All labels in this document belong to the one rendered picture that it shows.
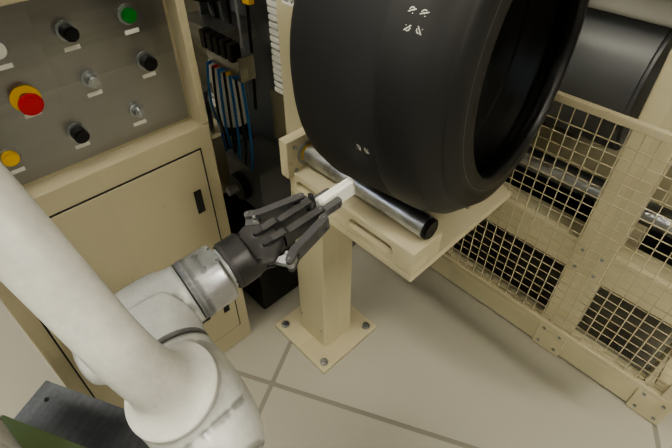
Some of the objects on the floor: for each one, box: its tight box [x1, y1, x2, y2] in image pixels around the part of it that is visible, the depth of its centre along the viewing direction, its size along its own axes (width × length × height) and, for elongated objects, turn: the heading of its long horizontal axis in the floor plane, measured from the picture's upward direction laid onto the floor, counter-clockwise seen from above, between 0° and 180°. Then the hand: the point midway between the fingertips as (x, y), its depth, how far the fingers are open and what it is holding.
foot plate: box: [275, 304, 377, 374], centre depth 175 cm, size 27×27×2 cm
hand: (336, 196), depth 75 cm, fingers closed
